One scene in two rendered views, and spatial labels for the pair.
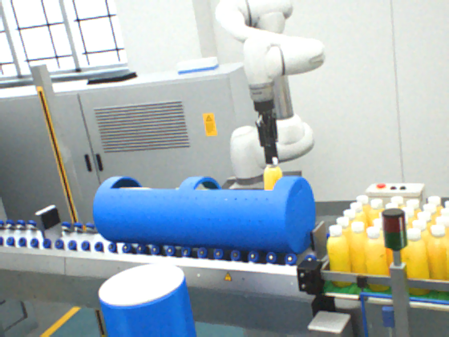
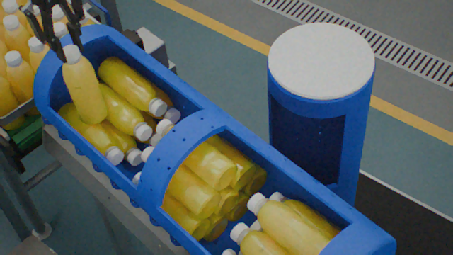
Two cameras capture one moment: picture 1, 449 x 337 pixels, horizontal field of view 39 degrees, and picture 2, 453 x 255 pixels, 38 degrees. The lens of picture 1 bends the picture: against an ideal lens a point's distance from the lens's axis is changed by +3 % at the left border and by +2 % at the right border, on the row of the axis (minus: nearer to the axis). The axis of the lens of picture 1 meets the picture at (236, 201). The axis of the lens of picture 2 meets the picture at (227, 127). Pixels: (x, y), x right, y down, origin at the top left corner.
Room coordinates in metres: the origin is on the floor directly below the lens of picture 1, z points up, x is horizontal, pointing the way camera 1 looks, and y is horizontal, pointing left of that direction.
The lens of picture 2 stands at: (3.10, 0.50, 2.28)
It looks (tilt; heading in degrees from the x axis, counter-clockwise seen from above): 51 degrees down; 199
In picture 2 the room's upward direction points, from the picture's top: 6 degrees counter-clockwise
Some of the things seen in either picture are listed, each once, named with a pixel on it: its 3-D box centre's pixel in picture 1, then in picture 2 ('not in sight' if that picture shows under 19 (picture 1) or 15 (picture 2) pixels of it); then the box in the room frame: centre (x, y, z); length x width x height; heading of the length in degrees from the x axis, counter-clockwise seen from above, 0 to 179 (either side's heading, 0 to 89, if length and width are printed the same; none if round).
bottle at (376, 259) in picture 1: (376, 260); not in sight; (1.84, -0.42, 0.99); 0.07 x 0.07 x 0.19
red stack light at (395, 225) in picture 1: (394, 221); not in sight; (1.57, -0.41, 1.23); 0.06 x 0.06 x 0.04
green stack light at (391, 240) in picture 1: (394, 237); not in sight; (1.57, -0.41, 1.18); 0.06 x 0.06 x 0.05
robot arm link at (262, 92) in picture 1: (262, 91); not in sight; (2.22, -0.16, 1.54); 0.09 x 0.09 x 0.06
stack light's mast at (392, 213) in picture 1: (394, 238); not in sight; (1.57, -0.41, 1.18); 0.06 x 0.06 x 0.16
